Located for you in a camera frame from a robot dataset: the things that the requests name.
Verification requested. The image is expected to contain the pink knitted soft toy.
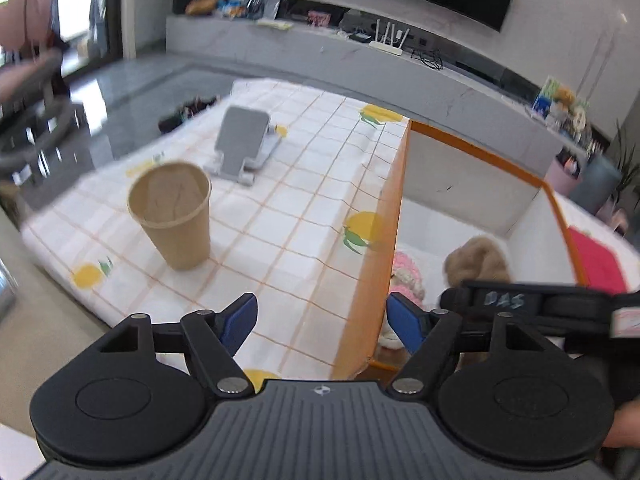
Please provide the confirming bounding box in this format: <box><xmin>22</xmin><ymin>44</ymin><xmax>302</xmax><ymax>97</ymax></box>
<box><xmin>378</xmin><ymin>250</ymin><xmax>425</xmax><ymax>350</ymax></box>

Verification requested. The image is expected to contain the beige fluffy soft item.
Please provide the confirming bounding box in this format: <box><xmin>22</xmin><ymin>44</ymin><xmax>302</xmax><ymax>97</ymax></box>
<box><xmin>444</xmin><ymin>236</ymin><xmax>512</xmax><ymax>287</ymax></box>

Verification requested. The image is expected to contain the red Wonderlab box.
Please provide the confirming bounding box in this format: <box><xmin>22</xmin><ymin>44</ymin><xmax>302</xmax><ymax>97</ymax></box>
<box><xmin>568</xmin><ymin>228</ymin><xmax>628</xmax><ymax>295</ymax></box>

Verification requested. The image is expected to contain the grey-blue cylindrical bin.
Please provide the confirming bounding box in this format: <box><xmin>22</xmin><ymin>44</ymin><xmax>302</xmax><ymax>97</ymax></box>
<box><xmin>568</xmin><ymin>154</ymin><xmax>622</xmax><ymax>214</ymax></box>

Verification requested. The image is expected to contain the orange-rimmed white storage box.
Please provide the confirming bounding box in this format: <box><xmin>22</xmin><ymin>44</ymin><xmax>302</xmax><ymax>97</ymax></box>
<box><xmin>331</xmin><ymin>122</ymin><xmax>587</xmax><ymax>379</ymax></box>

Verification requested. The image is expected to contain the lemon-print checkered tablecloth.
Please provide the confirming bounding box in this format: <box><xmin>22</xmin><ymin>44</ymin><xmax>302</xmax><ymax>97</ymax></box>
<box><xmin>22</xmin><ymin>79</ymin><xmax>408</xmax><ymax>379</ymax></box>

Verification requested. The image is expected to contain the brown paper cup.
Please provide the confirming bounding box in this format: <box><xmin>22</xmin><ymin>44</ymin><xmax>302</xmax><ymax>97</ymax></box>
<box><xmin>127</xmin><ymin>160</ymin><xmax>212</xmax><ymax>271</ymax></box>

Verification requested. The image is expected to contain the pink waste bin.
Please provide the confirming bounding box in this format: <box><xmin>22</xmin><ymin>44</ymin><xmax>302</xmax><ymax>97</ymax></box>
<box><xmin>544</xmin><ymin>157</ymin><xmax>580</xmax><ymax>197</ymax></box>

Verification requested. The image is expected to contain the grey phone stand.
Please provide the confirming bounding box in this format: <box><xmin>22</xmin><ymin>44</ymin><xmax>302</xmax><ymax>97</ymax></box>
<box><xmin>204</xmin><ymin>106</ymin><xmax>283</xmax><ymax>186</ymax></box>

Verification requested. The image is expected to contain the teddy bear display box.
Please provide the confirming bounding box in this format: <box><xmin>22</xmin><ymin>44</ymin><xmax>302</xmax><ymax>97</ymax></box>
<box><xmin>528</xmin><ymin>76</ymin><xmax>589</xmax><ymax>136</ymax></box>

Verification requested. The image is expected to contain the pink office chair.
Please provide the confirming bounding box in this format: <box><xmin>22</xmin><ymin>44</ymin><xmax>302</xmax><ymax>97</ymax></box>
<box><xmin>1</xmin><ymin>0</ymin><xmax>87</xmax><ymax>174</ymax></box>

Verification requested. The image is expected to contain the white wifi router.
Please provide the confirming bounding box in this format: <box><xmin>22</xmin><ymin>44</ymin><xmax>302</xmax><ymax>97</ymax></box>
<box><xmin>369</xmin><ymin>20</ymin><xmax>410</xmax><ymax>56</ymax></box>

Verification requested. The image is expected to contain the grey TV console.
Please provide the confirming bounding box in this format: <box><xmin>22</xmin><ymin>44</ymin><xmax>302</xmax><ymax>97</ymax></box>
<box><xmin>166</xmin><ymin>15</ymin><xmax>588</xmax><ymax>176</ymax></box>

